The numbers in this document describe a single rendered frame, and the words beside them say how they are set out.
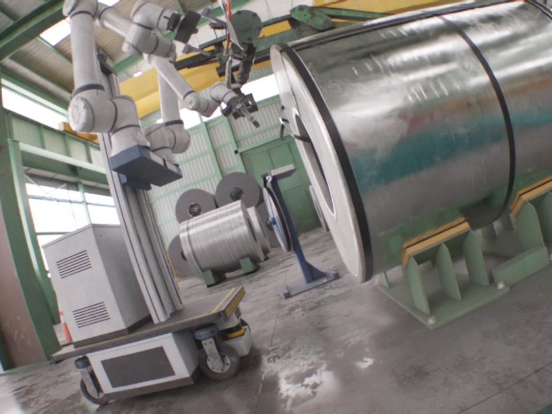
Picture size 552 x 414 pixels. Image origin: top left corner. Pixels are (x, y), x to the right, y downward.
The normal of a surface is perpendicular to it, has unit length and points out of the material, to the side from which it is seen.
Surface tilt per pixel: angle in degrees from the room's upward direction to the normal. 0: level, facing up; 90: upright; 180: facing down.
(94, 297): 90
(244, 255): 131
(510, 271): 90
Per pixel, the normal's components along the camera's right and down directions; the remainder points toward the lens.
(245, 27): 0.07, 0.36
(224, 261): 0.18, 0.59
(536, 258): -0.07, -0.04
